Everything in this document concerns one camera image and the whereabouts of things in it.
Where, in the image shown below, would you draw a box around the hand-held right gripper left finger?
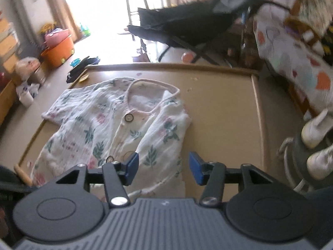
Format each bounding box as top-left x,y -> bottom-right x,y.
56,152 -> 139,209

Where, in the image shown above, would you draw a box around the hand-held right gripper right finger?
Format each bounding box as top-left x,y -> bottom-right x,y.
189,151 -> 273,208

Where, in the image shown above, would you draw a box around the white floral baby shirt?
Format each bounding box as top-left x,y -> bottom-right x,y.
30,77 -> 191,204

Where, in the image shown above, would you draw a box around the white laced sneaker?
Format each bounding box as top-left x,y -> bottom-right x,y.
307,146 -> 333,180

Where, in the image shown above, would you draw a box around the white crumpled bag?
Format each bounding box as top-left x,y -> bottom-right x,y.
17,82 -> 39,107

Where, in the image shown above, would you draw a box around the orange plastic storage bin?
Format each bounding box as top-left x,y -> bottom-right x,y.
40,35 -> 75,68

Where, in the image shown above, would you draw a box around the green toy bottles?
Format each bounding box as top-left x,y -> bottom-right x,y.
79,23 -> 92,38

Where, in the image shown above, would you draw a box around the black baby stroller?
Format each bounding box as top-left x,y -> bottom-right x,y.
127,0 -> 289,65

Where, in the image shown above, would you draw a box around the wooden cabinet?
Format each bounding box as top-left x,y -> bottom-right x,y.
0,18 -> 20,125

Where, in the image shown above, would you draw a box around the clear plastic bag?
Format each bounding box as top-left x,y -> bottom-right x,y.
14,57 -> 42,80

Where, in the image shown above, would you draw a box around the heart print quilt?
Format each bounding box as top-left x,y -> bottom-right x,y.
253,13 -> 333,112

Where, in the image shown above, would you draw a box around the pink basket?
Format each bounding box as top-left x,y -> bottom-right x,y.
44,28 -> 72,49

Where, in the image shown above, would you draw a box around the wooden stool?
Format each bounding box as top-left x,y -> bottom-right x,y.
124,0 -> 150,25

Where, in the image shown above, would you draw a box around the tan curtain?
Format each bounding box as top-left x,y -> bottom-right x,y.
43,0 -> 80,42

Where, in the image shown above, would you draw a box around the white standing air conditioner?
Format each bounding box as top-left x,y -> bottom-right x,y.
14,0 -> 56,55

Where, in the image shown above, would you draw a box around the floral sofa cushion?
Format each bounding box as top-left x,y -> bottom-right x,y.
291,0 -> 333,32

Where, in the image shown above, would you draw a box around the white strap sneaker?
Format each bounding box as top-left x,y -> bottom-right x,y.
301,109 -> 329,149

